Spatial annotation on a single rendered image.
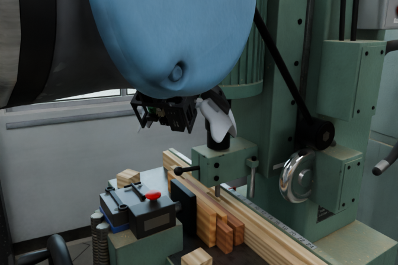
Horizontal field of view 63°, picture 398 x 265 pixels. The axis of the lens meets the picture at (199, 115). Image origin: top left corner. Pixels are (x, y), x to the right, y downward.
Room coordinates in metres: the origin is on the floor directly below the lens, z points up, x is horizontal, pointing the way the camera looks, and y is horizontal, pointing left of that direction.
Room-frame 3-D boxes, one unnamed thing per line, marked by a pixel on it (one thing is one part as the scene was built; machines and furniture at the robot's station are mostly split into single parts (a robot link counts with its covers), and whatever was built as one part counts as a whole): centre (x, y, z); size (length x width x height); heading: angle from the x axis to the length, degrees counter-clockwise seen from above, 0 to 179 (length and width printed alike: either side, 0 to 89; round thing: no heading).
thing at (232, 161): (0.67, -0.06, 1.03); 0.14 x 0.07 x 0.09; 122
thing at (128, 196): (0.56, 0.12, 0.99); 0.13 x 0.11 x 0.06; 32
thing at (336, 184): (0.63, -0.28, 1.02); 0.09 x 0.07 x 0.12; 32
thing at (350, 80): (0.65, -0.31, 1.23); 0.09 x 0.08 x 0.15; 122
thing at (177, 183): (0.61, 0.06, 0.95); 0.09 x 0.07 x 0.09; 32
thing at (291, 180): (0.63, -0.22, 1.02); 0.12 x 0.03 x 0.12; 122
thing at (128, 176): (0.80, 0.19, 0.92); 0.05 x 0.04 x 0.04; 148
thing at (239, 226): (0.66, -0.02, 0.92); 0.23 x 0.02 x 0.04; 32
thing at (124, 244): (0.57, 0.12, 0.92); 0.15 x 0.13 x 0.09; 32
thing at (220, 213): (0.68, 0.01, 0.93); 0.24 x 0.01 x 0.06; 32
